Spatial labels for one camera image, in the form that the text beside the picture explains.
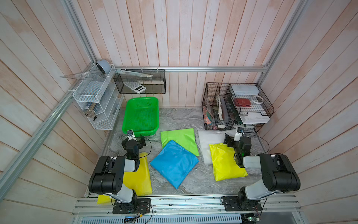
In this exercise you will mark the green plastic basket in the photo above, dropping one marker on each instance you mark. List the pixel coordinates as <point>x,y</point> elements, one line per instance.
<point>141,116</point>

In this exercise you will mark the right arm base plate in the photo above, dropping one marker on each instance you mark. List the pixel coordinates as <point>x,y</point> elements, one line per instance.
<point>240,204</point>

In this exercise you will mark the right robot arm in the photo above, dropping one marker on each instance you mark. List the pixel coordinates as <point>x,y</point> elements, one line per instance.
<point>278,174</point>

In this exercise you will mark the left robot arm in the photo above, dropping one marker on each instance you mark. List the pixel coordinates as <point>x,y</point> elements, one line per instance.
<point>108,175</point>

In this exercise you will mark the neon yellow folded raincoat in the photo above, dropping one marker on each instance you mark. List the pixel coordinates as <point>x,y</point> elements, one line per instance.
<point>224,165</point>

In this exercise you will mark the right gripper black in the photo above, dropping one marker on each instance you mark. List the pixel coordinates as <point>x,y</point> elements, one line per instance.
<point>230,138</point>

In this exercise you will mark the grey round tape dispenser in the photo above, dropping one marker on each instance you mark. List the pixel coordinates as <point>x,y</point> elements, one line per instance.
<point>104,66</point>

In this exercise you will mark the white translucent folded raincoat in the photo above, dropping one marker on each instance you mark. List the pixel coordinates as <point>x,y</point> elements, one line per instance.
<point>207,138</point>

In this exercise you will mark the black wire desk organizer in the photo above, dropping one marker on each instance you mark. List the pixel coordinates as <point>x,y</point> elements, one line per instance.
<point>220,112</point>

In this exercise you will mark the blue raincoat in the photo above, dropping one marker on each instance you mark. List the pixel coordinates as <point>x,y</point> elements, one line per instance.
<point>174,163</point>

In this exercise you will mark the white calculator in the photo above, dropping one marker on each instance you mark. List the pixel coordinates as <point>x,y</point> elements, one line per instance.
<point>136,87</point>

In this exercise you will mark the white box top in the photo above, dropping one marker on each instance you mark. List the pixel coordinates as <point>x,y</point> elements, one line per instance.
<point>244,90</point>

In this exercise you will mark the black wire wall basket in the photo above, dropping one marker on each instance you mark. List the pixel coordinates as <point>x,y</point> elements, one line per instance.
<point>155,85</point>

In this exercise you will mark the white wire wall shelf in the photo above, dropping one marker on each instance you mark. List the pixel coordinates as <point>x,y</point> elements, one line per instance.
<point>105,93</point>

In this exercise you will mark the red wallet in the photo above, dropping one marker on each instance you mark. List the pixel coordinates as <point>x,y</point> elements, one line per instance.
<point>242,102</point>

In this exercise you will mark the light green raincoat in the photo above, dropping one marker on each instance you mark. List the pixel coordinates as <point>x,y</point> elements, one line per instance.
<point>183,137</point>

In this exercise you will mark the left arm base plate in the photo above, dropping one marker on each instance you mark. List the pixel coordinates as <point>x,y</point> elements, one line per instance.
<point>138,206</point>

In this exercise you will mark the aluminium front rail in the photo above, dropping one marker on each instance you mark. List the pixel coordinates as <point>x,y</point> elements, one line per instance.
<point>191,205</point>

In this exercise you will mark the clear triangle ruler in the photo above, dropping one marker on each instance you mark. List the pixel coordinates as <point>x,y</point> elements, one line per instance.
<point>88,75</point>

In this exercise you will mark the metal brush roll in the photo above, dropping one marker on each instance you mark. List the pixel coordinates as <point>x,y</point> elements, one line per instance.
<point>90,109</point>

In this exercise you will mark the clear straight ruler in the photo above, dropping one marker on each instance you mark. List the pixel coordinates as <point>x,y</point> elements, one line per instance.
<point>132,73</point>

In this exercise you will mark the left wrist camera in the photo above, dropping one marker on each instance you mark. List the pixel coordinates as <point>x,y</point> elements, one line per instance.
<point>130,135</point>

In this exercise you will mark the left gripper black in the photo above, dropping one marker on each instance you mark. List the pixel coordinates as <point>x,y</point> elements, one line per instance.
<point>141,144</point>

